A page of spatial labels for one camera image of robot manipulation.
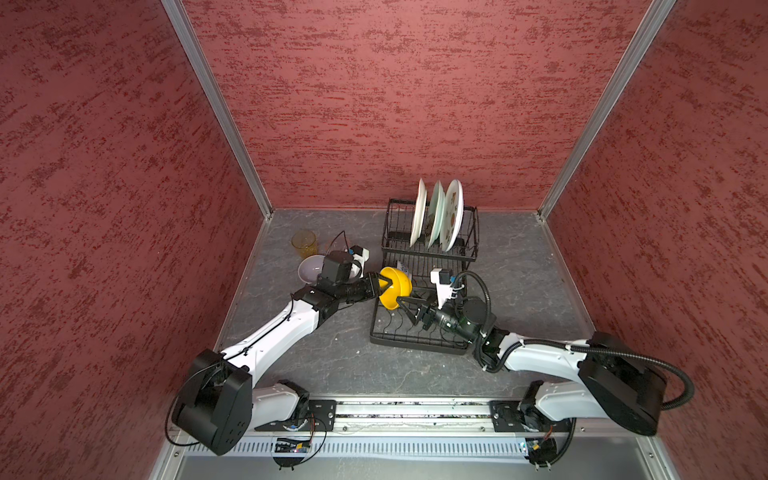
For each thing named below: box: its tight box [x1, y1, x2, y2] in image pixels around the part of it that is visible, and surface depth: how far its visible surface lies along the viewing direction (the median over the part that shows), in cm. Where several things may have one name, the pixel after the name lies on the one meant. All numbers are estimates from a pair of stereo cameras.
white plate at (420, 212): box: [409, 178, 427, 247], surface depth 75 cm
